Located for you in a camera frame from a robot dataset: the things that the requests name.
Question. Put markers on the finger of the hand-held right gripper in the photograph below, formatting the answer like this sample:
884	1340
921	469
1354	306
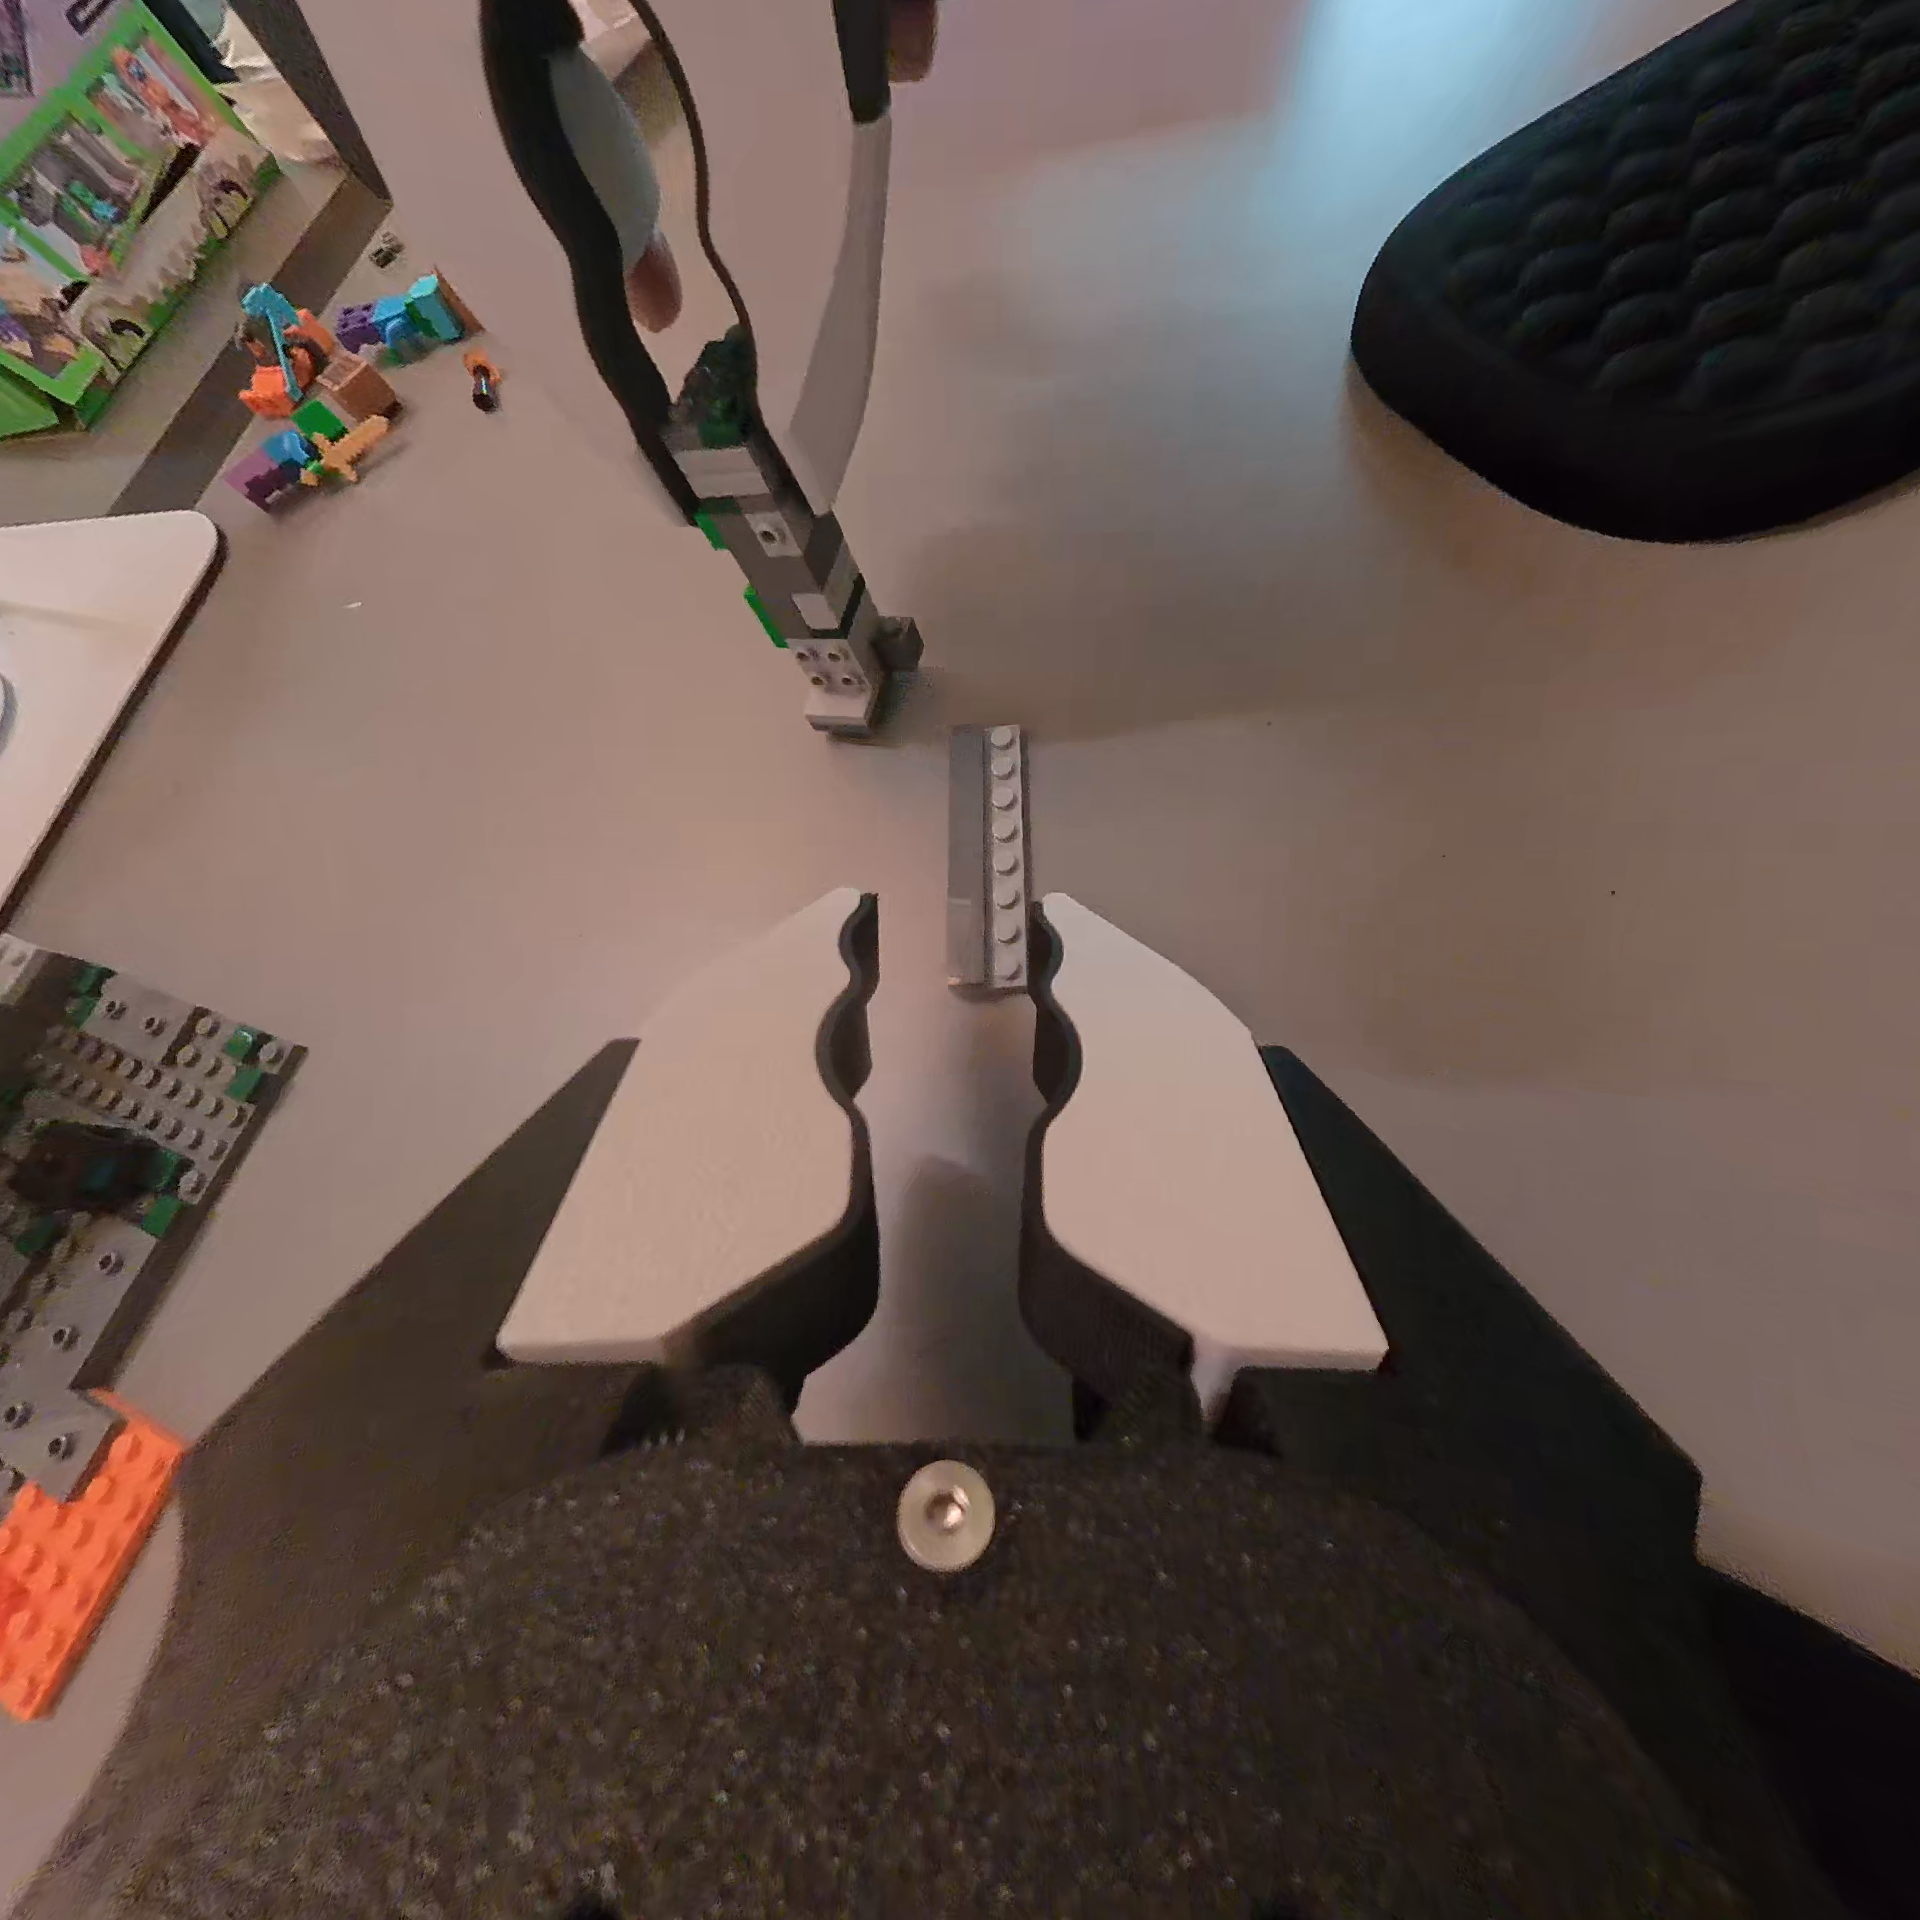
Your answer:
844	275
586	153

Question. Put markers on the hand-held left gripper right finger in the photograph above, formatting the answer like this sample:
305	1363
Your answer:
1215	1182

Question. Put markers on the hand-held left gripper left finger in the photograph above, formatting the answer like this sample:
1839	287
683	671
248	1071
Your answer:
693	1182

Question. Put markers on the grey white brick column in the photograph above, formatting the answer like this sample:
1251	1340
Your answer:
813	615

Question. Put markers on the long light grey plate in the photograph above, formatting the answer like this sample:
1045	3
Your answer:
987	869

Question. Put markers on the person's right hand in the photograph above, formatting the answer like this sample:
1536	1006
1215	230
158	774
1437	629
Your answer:
657	281

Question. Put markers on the pile of colourful brick figures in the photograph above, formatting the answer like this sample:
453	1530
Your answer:
349	378

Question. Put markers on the green toy box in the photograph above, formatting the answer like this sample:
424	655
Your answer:
118	227

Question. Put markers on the grey green brick tower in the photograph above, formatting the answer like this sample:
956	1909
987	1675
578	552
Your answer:
140	1144

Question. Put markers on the orange brick plate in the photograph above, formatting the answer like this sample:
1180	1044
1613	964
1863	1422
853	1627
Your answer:
76	1561

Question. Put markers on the white lamp base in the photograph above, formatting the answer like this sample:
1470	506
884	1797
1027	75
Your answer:
76	671

